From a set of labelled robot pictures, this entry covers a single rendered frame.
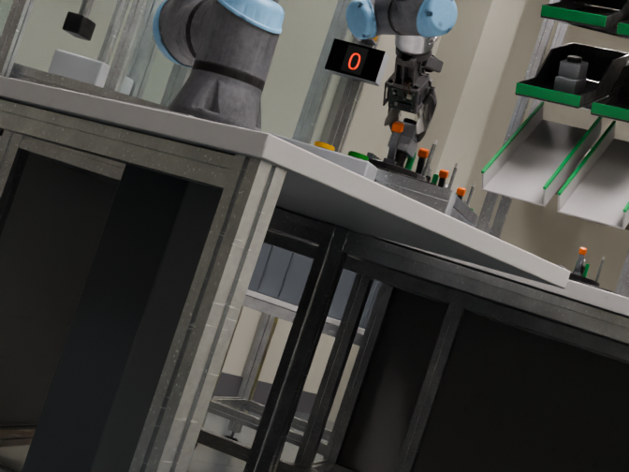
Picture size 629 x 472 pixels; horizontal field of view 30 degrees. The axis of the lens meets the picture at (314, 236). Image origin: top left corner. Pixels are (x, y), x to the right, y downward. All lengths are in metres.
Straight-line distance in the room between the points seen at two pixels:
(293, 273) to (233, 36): 2.63
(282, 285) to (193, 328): 3.04
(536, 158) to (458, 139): 4.47
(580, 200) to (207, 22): 0.83
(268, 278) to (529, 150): 2.18
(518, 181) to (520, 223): 5.69
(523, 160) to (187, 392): 1.17
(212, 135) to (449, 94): 5.49
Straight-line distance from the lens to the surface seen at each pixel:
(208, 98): 1.81
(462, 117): 6.83
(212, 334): 1.36
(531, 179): 2.30
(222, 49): 1.82
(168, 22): 1.97
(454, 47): 6.95
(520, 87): 2.32
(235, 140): 1.36
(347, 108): 2.61
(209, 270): 1.36
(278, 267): 4.41
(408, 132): 2.40
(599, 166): 2.38
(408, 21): 2.09
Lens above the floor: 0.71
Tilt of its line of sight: 2 degrees up
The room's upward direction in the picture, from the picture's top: 18 degrees clockwise
